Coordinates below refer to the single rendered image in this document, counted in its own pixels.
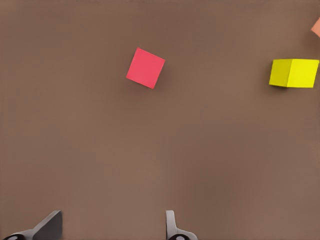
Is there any red wooden cube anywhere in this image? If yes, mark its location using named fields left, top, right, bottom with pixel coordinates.
left=125, top=47, right=166, bottom=90

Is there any orange wooden cube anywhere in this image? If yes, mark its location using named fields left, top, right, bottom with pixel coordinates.
left=310, top=17, right=320, bottom=38

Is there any yellow wooden cube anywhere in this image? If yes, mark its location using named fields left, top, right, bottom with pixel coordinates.
left=268, top=58, right=320, bottom=89

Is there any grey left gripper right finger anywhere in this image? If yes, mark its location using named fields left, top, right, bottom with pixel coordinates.
left=165, top=209, right=198, bottom=240

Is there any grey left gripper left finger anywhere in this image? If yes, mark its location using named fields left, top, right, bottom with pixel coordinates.
left=0, top=210, right=63, bottom=240

